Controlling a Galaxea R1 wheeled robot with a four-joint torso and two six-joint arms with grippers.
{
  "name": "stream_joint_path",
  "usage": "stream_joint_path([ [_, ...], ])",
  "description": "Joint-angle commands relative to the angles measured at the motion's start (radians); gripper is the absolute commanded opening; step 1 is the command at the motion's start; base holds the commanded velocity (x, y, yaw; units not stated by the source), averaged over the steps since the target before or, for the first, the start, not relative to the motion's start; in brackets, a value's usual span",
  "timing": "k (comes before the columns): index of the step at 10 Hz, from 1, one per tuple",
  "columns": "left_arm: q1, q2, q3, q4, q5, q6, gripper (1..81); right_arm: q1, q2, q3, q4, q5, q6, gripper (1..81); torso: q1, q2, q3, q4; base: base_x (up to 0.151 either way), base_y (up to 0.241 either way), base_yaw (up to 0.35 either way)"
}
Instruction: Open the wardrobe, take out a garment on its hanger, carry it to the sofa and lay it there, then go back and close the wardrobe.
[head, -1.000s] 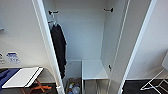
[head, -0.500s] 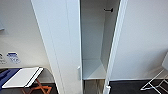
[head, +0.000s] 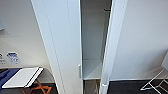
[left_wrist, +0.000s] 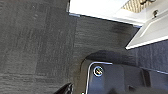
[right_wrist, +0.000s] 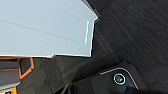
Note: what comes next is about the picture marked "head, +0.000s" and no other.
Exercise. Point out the white inner shelf unit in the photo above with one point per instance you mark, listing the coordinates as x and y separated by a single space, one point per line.
93 70

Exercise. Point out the white wardrobe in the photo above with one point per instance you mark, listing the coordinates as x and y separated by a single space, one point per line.
91 40

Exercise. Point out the white folding rack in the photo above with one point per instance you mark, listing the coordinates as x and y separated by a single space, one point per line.
155 83

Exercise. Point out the black wardrobe hook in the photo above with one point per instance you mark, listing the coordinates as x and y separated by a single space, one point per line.
107 9

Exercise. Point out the blue plastic object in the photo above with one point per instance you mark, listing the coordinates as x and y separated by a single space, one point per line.
5 76

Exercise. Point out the white flat board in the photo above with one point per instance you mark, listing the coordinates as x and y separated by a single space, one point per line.
23 76

